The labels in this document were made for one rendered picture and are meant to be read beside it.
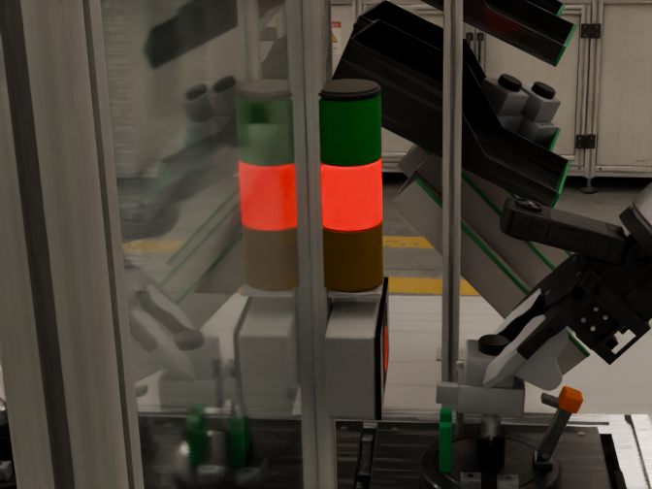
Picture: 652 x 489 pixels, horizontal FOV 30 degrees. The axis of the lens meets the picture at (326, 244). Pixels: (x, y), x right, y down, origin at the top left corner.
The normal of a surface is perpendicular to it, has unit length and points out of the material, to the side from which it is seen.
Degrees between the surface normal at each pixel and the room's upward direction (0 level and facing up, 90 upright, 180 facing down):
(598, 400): 0
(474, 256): 90
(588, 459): 0
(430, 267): 0
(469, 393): 90
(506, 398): 90
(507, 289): 90
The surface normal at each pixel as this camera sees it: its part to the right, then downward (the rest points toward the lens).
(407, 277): -0.03, -0.94
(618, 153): -0.16, 0.34
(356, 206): 0.19, 0.33
